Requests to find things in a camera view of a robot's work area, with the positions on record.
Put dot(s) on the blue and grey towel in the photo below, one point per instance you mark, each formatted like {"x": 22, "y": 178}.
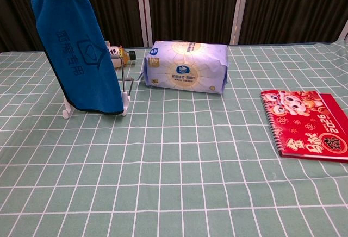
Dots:
{"x": 76, "y": 57}

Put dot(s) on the orange drink bottle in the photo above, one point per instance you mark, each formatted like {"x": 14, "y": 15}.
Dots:
{"x": 125, "y": 56}

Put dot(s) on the dark screen curtain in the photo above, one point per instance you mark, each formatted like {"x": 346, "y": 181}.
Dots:
{"x": 190, "y": 6}

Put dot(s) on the lilac tissue pack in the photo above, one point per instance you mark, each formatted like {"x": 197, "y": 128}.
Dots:
{"x": 185, "y": 68}

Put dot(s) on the green checked tablecloth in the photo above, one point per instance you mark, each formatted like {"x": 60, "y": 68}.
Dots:
{"x": 204, "y": 166}

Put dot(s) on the red spiral calendar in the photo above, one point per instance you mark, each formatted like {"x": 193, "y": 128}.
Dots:
{"x": 304, "y": 123}

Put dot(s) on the white screen frame post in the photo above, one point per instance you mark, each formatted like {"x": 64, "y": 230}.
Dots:
{"x": 238, "y": 11}
{"x": 144, "y": 11}
{"x": 345, "y": 31}

